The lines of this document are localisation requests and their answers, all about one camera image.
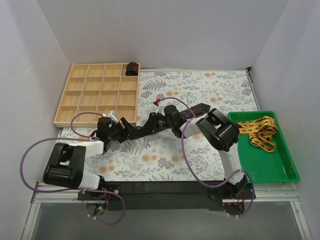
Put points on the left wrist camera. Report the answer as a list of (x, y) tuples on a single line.
[(111, 115)]

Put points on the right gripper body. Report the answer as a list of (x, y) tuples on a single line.
[(152, 121)]

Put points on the rolled dark red tie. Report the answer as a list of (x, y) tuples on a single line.
[(132, 69)]

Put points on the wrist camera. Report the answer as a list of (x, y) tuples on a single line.
[(159, 107), (111, 115)]

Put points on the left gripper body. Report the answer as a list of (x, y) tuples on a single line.
[(122, 128)]

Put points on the wooden compartment tray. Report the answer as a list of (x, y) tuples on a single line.
[(93, 89)]

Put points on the dark brown patterned tie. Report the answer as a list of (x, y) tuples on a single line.
[(198, 110)]

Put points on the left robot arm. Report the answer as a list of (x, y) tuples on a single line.
[(65, 167)]

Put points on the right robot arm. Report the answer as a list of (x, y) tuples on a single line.
[(221, 133)]

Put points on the aluminium frame rail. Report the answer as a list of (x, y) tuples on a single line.
[(275, 214)]

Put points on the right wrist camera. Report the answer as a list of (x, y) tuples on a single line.
[(159, 107)]

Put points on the yellow patterned tie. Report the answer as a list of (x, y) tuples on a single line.
[(260, 132)]

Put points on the green plastic bin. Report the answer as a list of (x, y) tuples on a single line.
[(263, 166)]

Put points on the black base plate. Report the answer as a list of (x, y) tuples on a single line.
[(176, 195)]

